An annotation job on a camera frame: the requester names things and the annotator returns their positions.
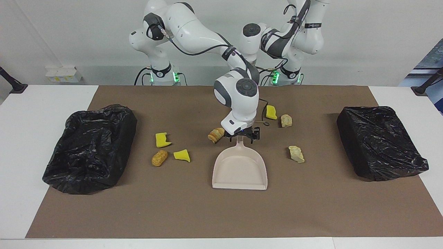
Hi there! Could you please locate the striped croissant toy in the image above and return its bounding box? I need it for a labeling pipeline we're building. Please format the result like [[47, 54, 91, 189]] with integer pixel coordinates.
[[207, 128, 226, 144]]

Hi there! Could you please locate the pale bread toy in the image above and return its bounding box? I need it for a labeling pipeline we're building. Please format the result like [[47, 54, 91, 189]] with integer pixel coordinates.
[[288, 146, 305, 164]]

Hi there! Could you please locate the brown table mat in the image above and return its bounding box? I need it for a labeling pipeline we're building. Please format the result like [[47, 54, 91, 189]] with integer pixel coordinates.
[[25, 85, 443, 239]]

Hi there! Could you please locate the white box by wall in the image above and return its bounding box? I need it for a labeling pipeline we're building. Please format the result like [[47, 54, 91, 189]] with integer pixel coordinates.
[[45, 66, 83, 83]]

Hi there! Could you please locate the black right base cable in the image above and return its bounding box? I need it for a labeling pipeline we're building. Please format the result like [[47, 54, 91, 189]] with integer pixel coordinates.
[[134, 67, 153, 86]]

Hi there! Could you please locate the blue grey background panel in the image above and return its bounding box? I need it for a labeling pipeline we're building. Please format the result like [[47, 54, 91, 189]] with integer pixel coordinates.
[[398, 38, 443, 114]]

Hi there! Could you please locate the open black bag lined bin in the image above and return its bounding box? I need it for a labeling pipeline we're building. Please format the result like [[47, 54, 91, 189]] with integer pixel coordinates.
[[42, 104, 138, 195]]

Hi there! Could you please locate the brown nugget toy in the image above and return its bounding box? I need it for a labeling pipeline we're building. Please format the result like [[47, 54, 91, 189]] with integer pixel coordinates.
[[152, 149, 169, 167]]

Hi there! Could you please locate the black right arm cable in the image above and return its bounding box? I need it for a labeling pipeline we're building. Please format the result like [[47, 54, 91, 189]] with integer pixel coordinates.
[[157, 24, 272, 126]]

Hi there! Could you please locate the beige plastic dustpan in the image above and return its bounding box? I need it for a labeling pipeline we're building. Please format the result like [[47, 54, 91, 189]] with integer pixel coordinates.
[[212, 136, 268, 190]]

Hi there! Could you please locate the black stand foot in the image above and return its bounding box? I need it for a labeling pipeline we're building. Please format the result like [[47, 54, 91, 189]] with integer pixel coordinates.
[[411, 67, 443, 96], [0, 66, 28, 94]]

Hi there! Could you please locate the taut black bag lined bin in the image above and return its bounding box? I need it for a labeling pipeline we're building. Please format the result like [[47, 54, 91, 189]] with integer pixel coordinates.
[[337, 106, 430, 182]]

